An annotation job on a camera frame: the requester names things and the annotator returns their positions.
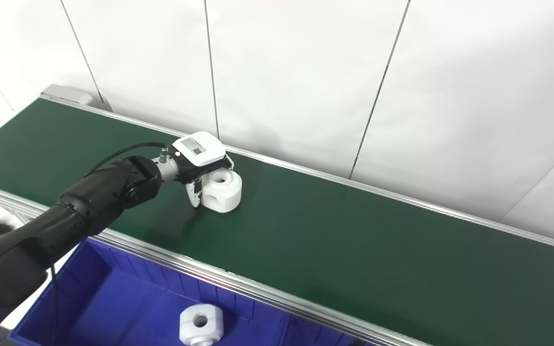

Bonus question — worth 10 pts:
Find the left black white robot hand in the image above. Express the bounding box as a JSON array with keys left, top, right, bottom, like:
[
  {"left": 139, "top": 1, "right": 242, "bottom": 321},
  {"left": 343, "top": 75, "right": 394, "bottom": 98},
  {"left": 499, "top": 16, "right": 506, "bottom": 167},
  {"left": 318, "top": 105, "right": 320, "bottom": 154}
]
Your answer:
[{"left": 170, "top": 131, "right": 235, "bottom": 211}]

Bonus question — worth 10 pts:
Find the white cube part with hole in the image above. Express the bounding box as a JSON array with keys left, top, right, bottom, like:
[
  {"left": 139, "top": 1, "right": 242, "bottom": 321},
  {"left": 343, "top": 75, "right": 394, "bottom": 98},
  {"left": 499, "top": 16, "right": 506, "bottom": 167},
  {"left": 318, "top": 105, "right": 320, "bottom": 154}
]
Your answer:
[
  {"left": 199, "top": 168, "right": 243, "bottom": 213},
  {"left": 179, "top": 303, "right": 224, "bottom": 346}
]

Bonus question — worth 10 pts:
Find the green conveyor belt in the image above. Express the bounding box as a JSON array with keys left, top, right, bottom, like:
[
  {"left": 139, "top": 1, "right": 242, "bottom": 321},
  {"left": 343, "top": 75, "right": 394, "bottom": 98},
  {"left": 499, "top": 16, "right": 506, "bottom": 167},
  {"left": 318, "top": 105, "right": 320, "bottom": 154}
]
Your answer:
[
  {"left": 0, "top": 84, "right": 554, "bottom": 346},
  {"left": 0, "top": 99, "right": 554, "bottom": 346}
]

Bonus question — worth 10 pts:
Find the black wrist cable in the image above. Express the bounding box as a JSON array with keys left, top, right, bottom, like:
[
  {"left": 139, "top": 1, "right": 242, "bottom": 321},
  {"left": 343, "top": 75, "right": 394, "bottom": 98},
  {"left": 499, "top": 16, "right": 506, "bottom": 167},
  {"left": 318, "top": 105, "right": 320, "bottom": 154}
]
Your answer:
[{"left": 84, "top": 141, "right": 169, "bottom": 177}]

